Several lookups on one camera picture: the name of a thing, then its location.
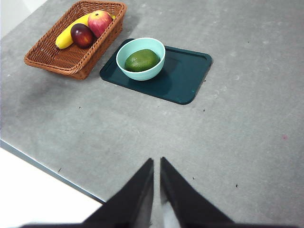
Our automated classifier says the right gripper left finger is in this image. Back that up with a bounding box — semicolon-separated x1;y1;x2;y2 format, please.
83;158;154;224

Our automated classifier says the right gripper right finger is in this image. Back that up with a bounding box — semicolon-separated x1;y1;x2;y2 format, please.
160;156;235;225

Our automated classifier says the teal ceramic bowl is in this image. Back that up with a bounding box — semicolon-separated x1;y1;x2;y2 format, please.
115;37;166;81

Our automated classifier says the green avocado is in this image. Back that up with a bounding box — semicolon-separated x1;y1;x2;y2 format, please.
124;49;161;73

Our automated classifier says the dark rectangular tray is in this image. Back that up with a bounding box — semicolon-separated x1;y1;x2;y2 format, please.
99;38;213;105

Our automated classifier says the brown wicker basket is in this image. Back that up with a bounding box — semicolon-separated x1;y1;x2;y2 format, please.
24;0;128;80

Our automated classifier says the dark red plum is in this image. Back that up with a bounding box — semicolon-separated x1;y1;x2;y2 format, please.
70;23;94;49

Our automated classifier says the yellow banana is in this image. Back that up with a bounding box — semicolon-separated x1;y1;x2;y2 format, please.
55;12;116;50

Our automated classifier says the red apple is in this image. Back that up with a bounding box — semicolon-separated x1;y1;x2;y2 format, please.
87;10;113;38

